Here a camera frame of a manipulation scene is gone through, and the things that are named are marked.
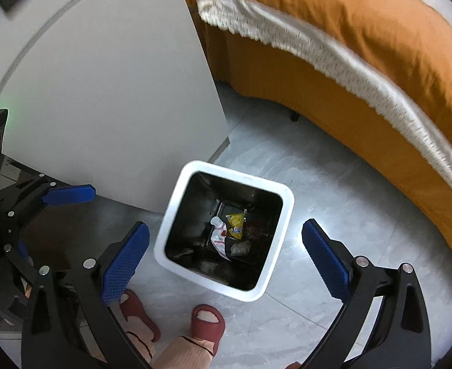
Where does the person's right leg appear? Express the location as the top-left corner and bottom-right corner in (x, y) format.
(156, 334), (215, 369)

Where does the yellow snack packet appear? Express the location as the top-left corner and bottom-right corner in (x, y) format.
(226, 213), (246, 239)

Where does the white squeezed tube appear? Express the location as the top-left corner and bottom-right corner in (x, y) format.
(210, 217), (233, 260)

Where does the person's leg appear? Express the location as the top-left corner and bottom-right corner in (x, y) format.
(156, 334), (215, 369)
(124, 328), (158, 369)

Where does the orange bed base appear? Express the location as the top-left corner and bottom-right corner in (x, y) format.
(183, 0), (452, 274)

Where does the dark red wrapper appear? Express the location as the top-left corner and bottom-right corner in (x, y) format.
(245, 221), (270, 240)

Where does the bed with orange cover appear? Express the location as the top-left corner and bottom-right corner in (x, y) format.
(176, 0), (452, 152)

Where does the white bedside cabinet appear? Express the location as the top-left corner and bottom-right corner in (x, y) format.
(0, 0), (230, 216)

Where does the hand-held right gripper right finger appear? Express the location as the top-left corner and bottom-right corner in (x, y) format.
(301, 218), (432, 369)

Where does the white square trash bin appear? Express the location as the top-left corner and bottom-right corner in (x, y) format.
(154, 161), (295, 303)

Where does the grey crumpled paper ball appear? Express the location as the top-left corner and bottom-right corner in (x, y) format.
(230, 240), (252, 258)

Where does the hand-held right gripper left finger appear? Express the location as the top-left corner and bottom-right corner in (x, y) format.
(20, 221), (151, 369)

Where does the person's left leg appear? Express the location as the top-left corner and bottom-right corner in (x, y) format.
(124, 328), (158, 369)

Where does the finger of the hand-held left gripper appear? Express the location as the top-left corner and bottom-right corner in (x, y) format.
(5, 239), (39, 293)
(0, 174), (96, 247)

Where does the red slipper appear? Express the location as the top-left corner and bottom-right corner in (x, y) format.
(191, 304), (226, 356)
(119, 289), (161, 343)

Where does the white fringed bed sheet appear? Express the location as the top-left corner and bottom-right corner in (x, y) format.
(192, 0), (452, 216)

